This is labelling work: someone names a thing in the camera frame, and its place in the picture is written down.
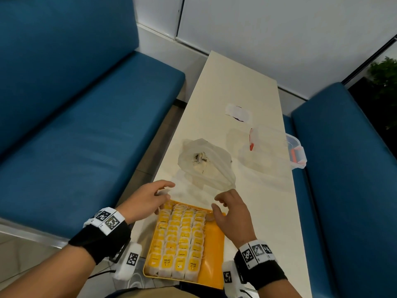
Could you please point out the white paper patch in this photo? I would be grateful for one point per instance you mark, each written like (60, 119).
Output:
(240, 112)

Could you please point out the row of tea bags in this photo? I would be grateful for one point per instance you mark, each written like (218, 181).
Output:
(173, 245)

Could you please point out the yellow tray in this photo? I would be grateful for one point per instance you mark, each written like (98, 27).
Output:
(214, 251)

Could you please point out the clear plastic bag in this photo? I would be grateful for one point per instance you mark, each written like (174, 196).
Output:
(221, 170)

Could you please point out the person's left hand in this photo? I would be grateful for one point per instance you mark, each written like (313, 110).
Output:
(142, 201)

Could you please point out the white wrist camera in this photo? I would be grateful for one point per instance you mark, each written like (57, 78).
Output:
(130, 260)
(229, 279)

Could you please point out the person's right forearm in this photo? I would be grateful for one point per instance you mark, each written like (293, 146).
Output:
(266, 279)

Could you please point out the person's left forearm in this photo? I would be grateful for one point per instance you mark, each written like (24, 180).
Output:
(62, 263)

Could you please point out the black metal pole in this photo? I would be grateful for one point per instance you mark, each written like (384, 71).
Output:
(369, 58)

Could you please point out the person's right hand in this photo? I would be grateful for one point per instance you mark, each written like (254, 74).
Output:
(235, 223)

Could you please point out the white marker wristband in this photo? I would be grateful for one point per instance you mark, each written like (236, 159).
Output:
(107, 221)
(257, 252)

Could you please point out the clear box with red latches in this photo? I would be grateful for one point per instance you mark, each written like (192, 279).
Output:
(273, 148)

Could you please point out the person's beige shirt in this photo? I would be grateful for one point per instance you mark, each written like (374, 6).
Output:
(149, 294)

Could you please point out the blue sofa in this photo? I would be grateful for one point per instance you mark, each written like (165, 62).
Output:
(77, 130)
(350, 189)

